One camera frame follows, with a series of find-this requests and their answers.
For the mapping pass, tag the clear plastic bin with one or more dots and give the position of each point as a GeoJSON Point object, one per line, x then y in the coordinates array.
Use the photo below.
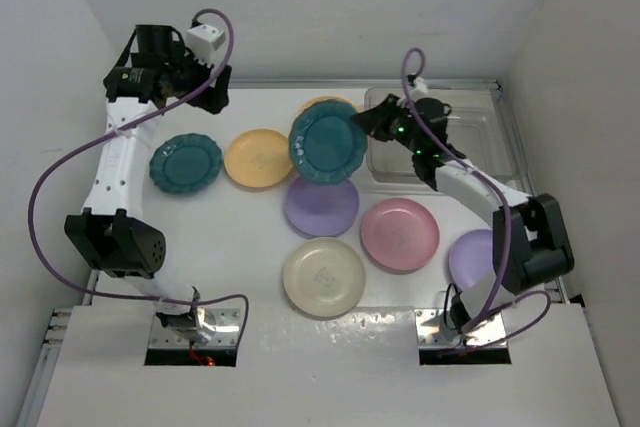
{"type": "Point", "coordinates": [477, 127]}

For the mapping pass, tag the yellow plate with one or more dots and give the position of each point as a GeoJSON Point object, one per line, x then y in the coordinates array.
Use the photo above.
{"type": "Point", "coordinates": [329, 105]}
{"type": "Point", "coordinates": [258, 159]}

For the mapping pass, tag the teal ornate plate front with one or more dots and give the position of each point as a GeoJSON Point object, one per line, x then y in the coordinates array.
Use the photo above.
{"type": "Point", "coordinates": [326, 150]}

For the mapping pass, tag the teal ornate plate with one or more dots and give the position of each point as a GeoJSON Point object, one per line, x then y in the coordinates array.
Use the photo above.
{"type": "Point", "coordinates": [185, 164]}
{"type": "Point", "coordinates": [326, 150]}

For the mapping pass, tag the yellow plate left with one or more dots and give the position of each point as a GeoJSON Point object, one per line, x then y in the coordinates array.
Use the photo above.
{"type": "Point", "coordinates": [258, 159]}

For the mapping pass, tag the metal base plate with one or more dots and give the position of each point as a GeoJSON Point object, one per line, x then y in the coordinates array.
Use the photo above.
{"type": "Point", "coordinates": [220, 327]}
{"type": "Point", "coordinates": [433, 334]}

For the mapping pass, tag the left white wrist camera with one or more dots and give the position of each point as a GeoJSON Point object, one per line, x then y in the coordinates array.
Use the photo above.
{"type": "Point", "coordinates": [203, 41]}

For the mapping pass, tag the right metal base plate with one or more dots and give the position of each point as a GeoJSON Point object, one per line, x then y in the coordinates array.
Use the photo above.
{"type": "Point", "coordinates": [433, 334]}

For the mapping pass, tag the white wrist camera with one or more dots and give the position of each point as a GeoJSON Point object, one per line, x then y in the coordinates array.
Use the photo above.
{"type": "Point", "coordinates": [203, 41]}
{"type": "Point", "coordinates": [417, 86]}

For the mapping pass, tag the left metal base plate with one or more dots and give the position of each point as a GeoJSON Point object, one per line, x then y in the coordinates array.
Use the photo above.
{"type": "Point", "coordinates": [220, 327]}

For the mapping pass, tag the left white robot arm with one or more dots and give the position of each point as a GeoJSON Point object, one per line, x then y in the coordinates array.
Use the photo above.
{"type": "Point", "coordinates": [110, 233]}

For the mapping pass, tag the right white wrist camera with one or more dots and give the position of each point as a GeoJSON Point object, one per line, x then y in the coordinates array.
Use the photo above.
{"type": "Point", "coordinates": [417, 86]}

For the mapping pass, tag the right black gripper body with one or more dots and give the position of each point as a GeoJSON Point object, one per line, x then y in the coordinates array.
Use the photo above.
{"type": "Point", "coordinates": [401, 129]}

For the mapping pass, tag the purple plate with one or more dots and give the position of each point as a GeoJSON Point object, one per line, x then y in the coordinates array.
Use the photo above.
{"type": "Point", "coordinates": [320, 210]}
{"type": "Point", "coordinates": [470, 258]}

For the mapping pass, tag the cream plate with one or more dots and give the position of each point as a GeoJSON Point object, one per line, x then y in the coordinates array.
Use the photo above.
{"type": "Point", "coordinates": [324, 278]}

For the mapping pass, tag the purple plate right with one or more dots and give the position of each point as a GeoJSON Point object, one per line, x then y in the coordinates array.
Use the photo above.
{"type": "Point", "coordinates": [470, 258]}

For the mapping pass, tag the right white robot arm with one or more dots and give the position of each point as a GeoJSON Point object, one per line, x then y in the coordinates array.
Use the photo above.
{"type": "Point", "coordinates": [531, 245]}

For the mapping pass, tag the teal ornate plate back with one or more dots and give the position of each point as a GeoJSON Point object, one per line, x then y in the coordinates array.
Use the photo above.
{"type": "Point", "coordinates": [185, 164]}

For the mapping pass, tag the yellow plate back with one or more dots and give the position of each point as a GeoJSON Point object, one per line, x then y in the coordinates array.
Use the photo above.
{"type": "Point", "coordinates": [329, 105]}

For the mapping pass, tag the purple plate centre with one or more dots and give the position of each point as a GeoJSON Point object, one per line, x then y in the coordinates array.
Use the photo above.
{"type": "Point", "coordinates": [320, 210]}

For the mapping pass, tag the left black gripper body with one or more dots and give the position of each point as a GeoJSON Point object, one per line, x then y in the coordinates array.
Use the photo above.
{"type": "Point", "coordinates": [187, 73]}

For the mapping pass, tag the pink plate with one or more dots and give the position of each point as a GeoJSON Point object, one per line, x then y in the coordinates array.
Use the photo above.
{"type": "Point", "coordinates": [400, 234]}

